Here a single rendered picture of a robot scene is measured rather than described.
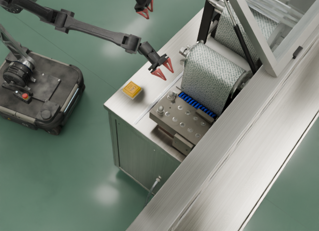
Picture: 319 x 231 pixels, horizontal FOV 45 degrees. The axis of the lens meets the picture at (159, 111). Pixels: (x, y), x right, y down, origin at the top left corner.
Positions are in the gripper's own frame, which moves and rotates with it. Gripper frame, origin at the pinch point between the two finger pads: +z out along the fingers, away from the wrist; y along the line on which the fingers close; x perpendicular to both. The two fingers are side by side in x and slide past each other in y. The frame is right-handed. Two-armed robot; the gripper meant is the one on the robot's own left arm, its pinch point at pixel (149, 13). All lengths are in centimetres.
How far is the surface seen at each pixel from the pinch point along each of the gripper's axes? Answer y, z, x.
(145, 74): -28.9, 17.4, -1.0
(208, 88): -43, 11, -46
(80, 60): 23, 58, 110
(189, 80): -40, 9, -36
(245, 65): -29, 12, -59
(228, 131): -88, -25, -79
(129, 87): -41.7, 13.3, 1.4
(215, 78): -43, 3, -51
